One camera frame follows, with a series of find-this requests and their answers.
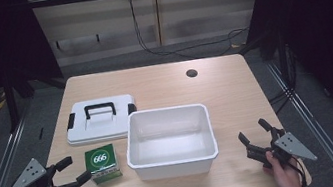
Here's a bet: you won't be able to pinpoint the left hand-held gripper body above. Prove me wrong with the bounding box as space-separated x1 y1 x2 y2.
1 151 81 187

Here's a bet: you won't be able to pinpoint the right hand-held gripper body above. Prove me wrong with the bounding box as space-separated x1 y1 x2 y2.
242 120 320 176

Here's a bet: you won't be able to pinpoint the green card box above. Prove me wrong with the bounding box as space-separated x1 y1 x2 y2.
82 142 125 187

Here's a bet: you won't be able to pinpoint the white plastic storage box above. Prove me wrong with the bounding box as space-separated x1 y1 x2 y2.
119 99 223 185

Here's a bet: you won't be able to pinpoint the person's right hand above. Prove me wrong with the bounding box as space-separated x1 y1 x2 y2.
259 145 306 187

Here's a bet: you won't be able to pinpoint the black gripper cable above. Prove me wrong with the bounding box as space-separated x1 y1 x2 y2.
290 154 309 187

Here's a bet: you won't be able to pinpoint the black floor cables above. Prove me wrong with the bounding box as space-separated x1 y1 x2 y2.
265 85 297 117

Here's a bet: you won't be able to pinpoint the white lid with black handle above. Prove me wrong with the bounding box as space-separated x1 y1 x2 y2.
61 93 142 149

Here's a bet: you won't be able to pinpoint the round table cable hole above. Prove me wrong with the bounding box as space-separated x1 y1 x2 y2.
184 67 199 79

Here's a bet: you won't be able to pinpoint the black wall cable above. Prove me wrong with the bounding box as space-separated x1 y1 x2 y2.
127 0 253 69

